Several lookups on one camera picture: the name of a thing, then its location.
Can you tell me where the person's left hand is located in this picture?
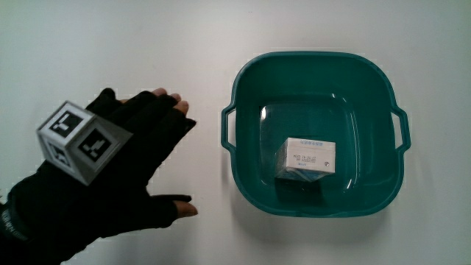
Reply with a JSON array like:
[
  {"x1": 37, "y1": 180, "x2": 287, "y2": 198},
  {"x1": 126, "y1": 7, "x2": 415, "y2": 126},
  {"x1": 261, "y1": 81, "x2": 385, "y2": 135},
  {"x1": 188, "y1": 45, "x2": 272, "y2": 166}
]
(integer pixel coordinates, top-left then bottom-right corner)
[{"x1": 6, "y1": 87, "x2": 199, "y2": 255}]

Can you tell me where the white milk carton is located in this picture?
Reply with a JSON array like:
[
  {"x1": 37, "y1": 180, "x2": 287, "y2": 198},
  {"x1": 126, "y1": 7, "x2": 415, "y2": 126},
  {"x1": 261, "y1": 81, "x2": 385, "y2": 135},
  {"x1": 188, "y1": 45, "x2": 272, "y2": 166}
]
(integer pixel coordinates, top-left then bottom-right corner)
[{"x1": 274, "y1": 137, "x2": 337, "y2": 183}]

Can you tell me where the green plastic basin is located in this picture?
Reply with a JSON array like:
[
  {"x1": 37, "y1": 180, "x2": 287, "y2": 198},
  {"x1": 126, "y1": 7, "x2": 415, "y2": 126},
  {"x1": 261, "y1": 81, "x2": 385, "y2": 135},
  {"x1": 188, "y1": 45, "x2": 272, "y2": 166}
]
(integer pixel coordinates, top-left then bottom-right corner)
[{"x1": 220, "y1": 51, "x2": 411, "y2": 218}]

